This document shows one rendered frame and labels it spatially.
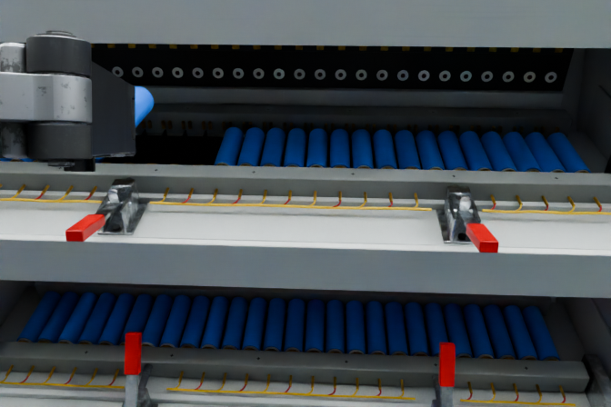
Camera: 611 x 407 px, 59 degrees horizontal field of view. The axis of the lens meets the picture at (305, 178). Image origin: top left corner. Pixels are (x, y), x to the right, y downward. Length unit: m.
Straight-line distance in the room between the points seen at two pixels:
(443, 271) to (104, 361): 0.32
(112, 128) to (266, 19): 0.24
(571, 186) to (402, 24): 0.19
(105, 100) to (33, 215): 0.34
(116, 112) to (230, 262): 0.27
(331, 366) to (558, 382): 0.21
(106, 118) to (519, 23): 0.31
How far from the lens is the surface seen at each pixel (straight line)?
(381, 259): 0.42
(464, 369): 0.54
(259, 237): 0.42
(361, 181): 0.44
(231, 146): 0.49
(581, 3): 0.42
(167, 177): 0.46
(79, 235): 0.38
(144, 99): 0.33
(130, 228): 0.44
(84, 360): 0.57
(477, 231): 0.37
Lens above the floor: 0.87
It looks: 12 degrees down
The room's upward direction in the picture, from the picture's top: 1 degrees clockwise
